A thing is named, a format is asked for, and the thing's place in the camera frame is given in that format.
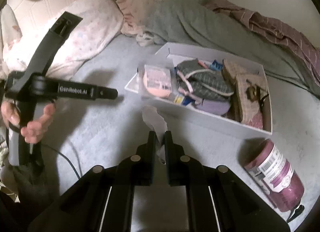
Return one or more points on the maroon plastic bottle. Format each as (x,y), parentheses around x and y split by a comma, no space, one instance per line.
(275,175)

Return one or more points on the person's left hand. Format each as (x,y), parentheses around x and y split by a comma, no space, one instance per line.
(35,130)

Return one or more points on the pink glitter sponge pad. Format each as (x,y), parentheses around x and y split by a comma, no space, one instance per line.
(257,121)

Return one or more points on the lilac cloud-shaped pad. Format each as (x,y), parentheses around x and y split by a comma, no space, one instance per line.
(215,107)

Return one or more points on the green plaid slipper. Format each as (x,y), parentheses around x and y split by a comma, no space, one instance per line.
(205,79)

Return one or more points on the white cardboard box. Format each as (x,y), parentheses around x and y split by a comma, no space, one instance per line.
(172,54)

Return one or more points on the pink powder puff packet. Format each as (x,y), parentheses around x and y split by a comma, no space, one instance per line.
(157,81)

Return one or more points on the white tissue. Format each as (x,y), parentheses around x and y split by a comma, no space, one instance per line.
(157,124)

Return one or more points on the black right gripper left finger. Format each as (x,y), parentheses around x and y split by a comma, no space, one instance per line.
(138,169)

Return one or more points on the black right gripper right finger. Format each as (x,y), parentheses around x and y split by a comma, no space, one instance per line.
(182,169)

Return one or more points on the white floral pillow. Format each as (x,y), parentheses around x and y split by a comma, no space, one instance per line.
(101,22)

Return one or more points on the blue eye mask box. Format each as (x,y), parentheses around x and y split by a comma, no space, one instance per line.
(185,99)

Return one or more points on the purple striped cloth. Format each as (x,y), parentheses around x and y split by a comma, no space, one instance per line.
(274,31)

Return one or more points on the grey-green fleece blanket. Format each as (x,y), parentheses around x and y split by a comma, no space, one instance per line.
(190,22)

